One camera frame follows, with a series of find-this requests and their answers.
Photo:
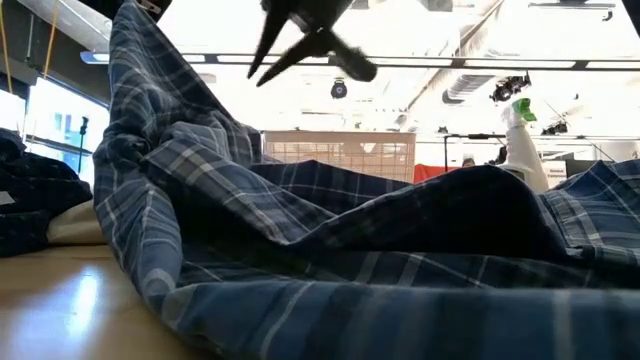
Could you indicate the navy patterned folded garment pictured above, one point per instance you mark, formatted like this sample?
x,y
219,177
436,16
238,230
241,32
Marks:
x,y
35,200

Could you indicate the person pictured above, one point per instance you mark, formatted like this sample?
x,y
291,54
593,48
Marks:
x,y
468,161

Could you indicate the black track light cluster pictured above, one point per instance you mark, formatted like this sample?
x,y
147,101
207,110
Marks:
x,y
510,87

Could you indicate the black tripod stand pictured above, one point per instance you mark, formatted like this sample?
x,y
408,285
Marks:
x,y
83,135

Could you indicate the white spray bottle green trigger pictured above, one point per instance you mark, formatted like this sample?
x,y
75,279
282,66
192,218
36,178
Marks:
x,y
522,145

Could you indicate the long ceiling light bar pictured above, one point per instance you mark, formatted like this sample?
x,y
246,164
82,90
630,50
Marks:
x,y
520,63

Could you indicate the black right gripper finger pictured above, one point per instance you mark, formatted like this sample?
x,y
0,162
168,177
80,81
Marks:
x,y
300,54
270,35

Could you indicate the small black track light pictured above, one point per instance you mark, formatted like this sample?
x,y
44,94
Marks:
x,y
555,129

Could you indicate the black metal table frame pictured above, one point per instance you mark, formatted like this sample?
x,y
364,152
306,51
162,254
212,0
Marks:
x,y
446,147

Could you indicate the cream folded garment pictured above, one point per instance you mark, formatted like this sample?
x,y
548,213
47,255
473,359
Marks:
x,y
75,225

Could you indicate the blue plaid shirt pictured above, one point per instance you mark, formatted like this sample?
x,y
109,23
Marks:
x,y
300,260

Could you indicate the black monitor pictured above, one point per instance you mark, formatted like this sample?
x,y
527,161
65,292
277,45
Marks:
x,y
580,167

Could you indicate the black round ceiling spotlight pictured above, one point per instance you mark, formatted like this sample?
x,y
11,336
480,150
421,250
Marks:
x,y
339,89

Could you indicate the white laundry basket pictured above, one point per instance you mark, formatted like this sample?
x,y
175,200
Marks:
x,y
350,150

